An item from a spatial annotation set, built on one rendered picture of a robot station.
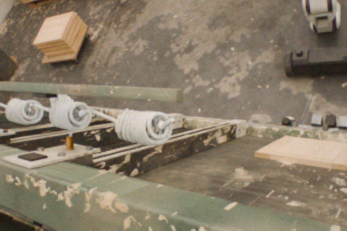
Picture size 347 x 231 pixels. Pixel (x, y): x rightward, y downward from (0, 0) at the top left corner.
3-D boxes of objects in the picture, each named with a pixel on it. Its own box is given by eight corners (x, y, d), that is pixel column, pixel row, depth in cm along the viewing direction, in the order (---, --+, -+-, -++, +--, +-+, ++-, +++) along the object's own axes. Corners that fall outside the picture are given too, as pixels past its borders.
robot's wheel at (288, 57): (289, 61, 272) (285, 46, 257) (295, 61, 270) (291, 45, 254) (287, 82, 265) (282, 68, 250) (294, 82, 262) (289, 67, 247)
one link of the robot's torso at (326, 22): (312, 18, 252) (301, -10, 212) (340, 15, 242) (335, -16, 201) (312, 37, 251) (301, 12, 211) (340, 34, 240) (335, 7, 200)
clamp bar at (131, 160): (249, 135, 161) (252, 85, 157) (33, 217, 65) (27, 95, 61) (230, 133, 167) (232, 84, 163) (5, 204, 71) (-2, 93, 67)
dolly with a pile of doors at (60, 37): (94, 31, 430) (74, 9, 399) (80, 65, 410) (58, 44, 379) (62, 38, 462) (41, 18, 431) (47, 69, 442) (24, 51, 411)
